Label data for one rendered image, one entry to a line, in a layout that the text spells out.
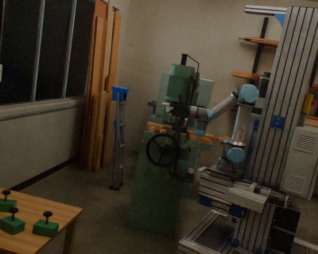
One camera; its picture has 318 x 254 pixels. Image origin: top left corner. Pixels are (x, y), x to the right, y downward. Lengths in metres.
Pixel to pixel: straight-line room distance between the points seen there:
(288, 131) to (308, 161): 0.25
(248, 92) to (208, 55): 3.09
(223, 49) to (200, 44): 0.35
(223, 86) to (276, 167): 2.86
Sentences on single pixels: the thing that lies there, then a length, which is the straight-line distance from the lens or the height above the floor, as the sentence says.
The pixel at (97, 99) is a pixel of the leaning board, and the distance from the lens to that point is 4.21.
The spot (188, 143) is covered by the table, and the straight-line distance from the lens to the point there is 2.92.
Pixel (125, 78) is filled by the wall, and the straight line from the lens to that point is 5.56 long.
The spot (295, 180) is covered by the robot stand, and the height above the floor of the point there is 0.87.
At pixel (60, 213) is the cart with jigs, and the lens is 2.15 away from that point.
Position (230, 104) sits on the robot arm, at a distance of 2.41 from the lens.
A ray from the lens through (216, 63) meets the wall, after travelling 5.29.
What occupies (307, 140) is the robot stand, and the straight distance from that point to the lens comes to 2.50.
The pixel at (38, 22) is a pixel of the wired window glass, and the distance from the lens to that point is 3.56.
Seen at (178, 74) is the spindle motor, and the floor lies 1.43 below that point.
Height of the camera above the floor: 1.49
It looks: 10 degrees down
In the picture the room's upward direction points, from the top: 10 degrees clockwise
